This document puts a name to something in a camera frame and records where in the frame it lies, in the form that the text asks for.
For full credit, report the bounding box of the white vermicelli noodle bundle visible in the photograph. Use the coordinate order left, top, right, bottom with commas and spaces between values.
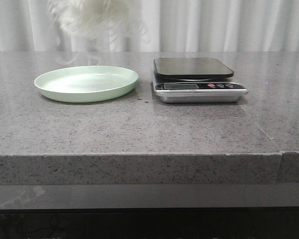
48, 0, 151, 66

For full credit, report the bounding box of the silver black kitchen scale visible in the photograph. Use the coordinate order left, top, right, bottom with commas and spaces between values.
152, 58, 248, 103

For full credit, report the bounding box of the light green round plate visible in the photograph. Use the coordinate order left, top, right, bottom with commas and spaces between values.
34, 66, 139, 103

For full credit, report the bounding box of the white pleated curtain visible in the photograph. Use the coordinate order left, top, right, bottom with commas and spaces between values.
0, 0, 299, 52

